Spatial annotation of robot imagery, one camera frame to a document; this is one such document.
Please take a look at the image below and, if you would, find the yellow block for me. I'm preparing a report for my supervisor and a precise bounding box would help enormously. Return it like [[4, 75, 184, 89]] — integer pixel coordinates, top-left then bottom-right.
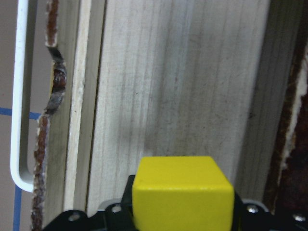
[[132, 156, 234, 231]]

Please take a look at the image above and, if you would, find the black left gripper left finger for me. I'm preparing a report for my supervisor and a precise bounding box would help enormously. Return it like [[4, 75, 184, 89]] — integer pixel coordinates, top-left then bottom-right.
[[44, 175, 135, 231]]

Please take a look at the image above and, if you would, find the white drawer handle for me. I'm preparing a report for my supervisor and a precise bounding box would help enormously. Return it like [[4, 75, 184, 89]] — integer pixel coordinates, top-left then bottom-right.
[[10, 0, 38, 192]]

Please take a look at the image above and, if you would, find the light wooden drawer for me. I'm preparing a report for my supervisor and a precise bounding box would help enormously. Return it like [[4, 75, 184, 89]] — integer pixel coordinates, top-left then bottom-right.
[[30, 0, 308, 231]]

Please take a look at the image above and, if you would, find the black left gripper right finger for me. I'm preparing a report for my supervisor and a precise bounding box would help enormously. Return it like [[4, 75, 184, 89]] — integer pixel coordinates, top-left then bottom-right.
[[232, 186, 308, 231]]

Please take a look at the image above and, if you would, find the dark wooden drawer cabinet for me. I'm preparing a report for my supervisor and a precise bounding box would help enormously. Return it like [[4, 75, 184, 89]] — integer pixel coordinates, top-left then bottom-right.
[[263, 0, 308, 214]]

